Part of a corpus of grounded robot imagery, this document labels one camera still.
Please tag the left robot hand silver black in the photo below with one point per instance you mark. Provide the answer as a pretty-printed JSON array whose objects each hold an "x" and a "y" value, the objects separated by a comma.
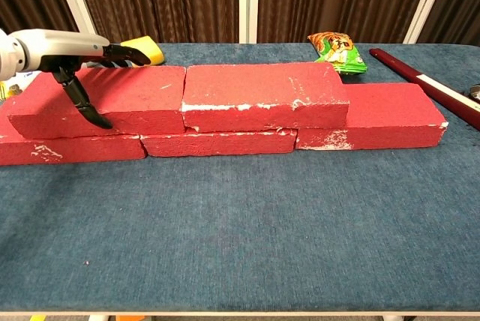
[{"x": 63, "y": 49}]

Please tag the red brick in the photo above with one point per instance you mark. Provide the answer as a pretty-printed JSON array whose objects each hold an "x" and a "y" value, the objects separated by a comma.
[
  {"x": 390, "y": 111},
  {"x": 138, "y": 96},
  {"x": 258, "y": 88},
  {"x": 75, "y": 150},
  {"x": 217, "y": 145}
]

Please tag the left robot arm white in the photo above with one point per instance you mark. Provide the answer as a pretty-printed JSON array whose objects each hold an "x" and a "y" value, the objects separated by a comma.
[{"x": 9, "y": 58}]

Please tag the white tissue pack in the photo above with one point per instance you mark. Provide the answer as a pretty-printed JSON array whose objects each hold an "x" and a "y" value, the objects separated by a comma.
[{"x": 17, "y": 86}]

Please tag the yellow sponge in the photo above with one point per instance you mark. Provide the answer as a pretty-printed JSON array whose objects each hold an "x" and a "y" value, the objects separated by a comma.
[{"x": 150, "y": 49}]

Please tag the blue table cloth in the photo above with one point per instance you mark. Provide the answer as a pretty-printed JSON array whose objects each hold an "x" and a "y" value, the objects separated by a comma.
[{"x": 240, "y": 231}]

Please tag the green orange snack bag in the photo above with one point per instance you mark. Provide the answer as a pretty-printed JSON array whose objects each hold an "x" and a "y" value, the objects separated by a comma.
[{"x": 337, "y": 53}]

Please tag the dark red long box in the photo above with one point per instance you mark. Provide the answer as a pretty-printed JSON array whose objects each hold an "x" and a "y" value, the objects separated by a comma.
[{"x": 431, "y": 84}]

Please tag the round black metal object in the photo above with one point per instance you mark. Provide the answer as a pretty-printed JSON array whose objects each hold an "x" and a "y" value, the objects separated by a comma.
[{"x": 474, "y": 94}]

